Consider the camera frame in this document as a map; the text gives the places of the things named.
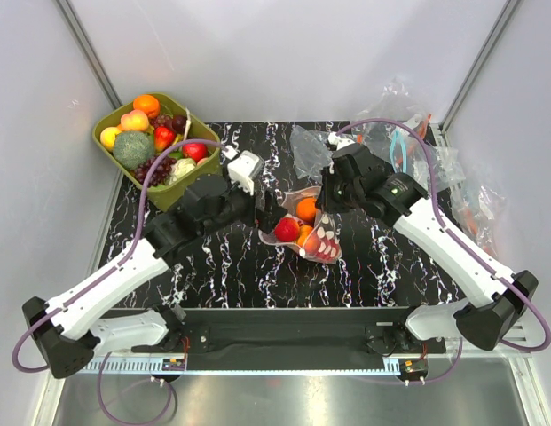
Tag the red orange fruit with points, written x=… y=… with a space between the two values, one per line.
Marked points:
x=163 y=137

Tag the orange at bin back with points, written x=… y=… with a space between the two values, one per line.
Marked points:
x=148 y=104

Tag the red apple in bin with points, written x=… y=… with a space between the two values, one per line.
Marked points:
x=195 y=151

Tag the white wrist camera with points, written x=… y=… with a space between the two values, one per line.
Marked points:
x=336 y=142
x=243 y=167

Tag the black marbled table mat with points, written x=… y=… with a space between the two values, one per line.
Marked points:
x=234 y=269

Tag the white cauliflower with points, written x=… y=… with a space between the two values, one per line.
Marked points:
x=180 y=169

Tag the orange tangerine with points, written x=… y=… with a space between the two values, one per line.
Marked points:
x=306 y=209

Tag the dotted clear zip bag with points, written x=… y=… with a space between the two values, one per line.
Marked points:
x=311 y=233

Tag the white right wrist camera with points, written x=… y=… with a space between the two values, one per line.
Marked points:
x=336 y=142

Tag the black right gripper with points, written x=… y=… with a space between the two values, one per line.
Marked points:
x=325 y=201

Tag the pink yellow peach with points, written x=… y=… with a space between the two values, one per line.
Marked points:
x=136 y=120

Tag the red apple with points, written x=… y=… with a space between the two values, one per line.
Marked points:
x=287 y=230
x=195 y=151
x=323 y=250

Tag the dark purple grape bunch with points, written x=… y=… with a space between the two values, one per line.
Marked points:
x=161 y=174

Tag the dark plum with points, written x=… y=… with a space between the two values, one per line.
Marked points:
x=178 y=123

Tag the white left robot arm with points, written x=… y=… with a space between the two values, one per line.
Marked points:
x=71 y=329

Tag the olive yellow block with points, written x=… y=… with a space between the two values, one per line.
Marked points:
x=177 y=140

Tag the green broccoli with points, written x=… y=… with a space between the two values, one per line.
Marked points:
x=132 y=148

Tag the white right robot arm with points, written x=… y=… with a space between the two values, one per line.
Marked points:
x=495 y=296

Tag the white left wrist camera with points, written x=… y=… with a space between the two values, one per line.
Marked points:
x=243 y=167

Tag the crumpled clear bag pile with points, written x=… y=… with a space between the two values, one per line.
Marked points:
x=474 y=205

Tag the blue zipper clear bag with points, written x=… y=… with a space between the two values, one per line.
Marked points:
x=406 y=155

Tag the red zipper clear bag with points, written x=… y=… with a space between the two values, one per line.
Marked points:
x=310 y=151

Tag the yellow lemon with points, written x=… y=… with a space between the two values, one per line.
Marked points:
x=108 y=136

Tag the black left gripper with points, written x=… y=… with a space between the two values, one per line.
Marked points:
x=263 y=218

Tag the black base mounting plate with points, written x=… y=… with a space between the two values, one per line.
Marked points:
x=311 y=329

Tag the olive green plastic bin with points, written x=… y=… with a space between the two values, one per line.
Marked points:
x=163 y=196

